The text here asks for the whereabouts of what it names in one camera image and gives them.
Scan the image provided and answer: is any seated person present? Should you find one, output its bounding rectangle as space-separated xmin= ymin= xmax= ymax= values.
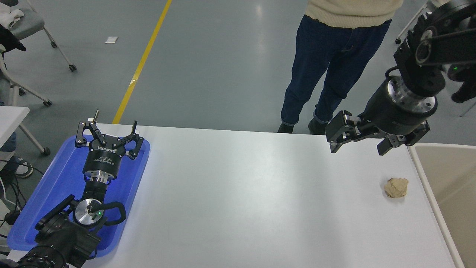
xmin=0 ymin=131 xmax=34 ymax=179

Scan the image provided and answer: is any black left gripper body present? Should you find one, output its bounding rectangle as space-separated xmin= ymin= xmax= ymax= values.
xmin=82 ymin=141 xmax=128 ymax=175

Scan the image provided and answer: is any tan paper ball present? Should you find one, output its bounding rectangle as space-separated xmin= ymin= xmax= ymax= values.
xmin=384 ymin=177 xmax=409 ymax=199

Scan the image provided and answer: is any standing person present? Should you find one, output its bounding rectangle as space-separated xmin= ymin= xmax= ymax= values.
xmin=277 ymin=0 xmax=404 ymax=135

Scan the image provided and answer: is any metal frame wheeled chair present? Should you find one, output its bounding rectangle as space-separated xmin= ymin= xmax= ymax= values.
xmin=395 ymin=3 xmax=429 ymax=45

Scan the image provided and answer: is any white cloth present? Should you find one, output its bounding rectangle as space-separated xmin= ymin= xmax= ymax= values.
xmin=0 ymin=8 xmax=25 ymax=30

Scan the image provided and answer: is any grey wheeled chair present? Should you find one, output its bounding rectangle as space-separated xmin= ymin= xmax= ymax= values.
xmin=0 ymin=0 xmax=77 ymax=72

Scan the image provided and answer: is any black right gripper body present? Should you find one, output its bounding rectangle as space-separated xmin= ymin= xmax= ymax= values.
xmin=361 ymin=80 xmax=438 ymax=135

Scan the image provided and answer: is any black cloth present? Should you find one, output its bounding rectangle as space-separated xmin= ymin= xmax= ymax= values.
xmin=0 ymin=25 xmax=27 ymax=53

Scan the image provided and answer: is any black floor cable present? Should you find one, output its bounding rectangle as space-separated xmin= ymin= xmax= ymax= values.
xmin=0 ymin=159 xmax=45 ymax=226

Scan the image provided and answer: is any large pale bin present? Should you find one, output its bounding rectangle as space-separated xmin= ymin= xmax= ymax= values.
xmin=408 ymin=143 xmax=476 ymax=268

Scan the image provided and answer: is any white side table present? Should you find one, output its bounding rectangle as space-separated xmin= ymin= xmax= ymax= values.
xmin=0 ymin=106 xmax=51 ymax=156

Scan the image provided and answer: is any blue plastic tray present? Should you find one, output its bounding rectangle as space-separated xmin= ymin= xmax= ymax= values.
xmin=7 ymin=135 xmax=151 ymax=258

